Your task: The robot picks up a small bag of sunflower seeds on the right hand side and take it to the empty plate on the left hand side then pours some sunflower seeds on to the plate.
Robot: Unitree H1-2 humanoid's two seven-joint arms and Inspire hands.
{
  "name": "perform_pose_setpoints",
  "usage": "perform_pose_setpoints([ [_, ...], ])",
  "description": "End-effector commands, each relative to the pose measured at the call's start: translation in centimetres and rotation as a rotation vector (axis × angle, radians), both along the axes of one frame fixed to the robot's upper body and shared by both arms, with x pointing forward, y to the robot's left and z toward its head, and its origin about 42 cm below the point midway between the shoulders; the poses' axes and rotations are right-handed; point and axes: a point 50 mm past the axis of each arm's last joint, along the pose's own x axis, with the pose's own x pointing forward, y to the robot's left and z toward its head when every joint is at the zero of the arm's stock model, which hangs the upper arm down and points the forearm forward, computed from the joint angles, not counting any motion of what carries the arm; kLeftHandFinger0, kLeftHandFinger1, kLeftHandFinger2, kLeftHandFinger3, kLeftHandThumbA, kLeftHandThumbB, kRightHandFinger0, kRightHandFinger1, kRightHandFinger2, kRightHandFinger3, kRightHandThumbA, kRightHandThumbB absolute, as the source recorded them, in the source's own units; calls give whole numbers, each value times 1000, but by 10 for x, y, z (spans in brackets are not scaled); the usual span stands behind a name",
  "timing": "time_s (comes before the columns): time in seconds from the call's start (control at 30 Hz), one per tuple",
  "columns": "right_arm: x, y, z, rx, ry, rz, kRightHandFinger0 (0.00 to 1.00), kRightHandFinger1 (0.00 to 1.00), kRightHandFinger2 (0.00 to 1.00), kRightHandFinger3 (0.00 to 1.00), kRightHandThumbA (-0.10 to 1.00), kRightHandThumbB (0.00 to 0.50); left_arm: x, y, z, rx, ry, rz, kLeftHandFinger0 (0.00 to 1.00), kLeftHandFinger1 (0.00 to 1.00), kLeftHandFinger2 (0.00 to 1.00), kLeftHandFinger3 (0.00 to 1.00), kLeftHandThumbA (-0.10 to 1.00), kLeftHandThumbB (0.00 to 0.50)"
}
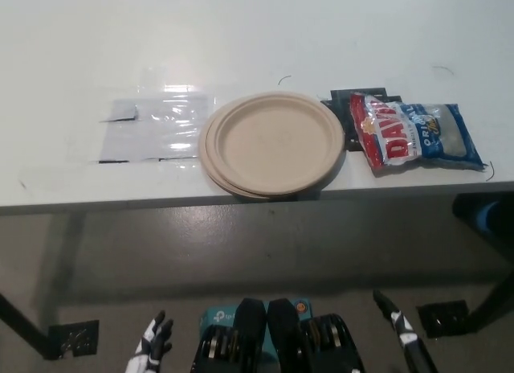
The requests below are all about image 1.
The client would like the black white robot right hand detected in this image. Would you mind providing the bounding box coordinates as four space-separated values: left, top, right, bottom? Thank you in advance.
372 289 439 373

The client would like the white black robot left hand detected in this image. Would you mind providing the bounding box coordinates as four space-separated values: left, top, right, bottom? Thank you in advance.
126 309 174 373

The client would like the red blue sunflower seed bag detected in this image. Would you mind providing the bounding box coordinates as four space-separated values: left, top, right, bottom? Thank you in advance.
348 91 484 178

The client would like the beige paper plate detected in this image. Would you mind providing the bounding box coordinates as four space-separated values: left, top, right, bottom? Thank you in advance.
205 90 345 192
198 107 322 199

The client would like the black table leg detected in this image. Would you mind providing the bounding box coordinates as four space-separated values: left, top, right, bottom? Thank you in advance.
469 264 514 334
0 292 49 360

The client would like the clear plastic sheet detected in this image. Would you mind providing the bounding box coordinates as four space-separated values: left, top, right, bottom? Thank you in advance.
96 92 218 164

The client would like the black blue table bracket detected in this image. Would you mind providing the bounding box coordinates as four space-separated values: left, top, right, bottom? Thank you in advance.
451 192 514 240

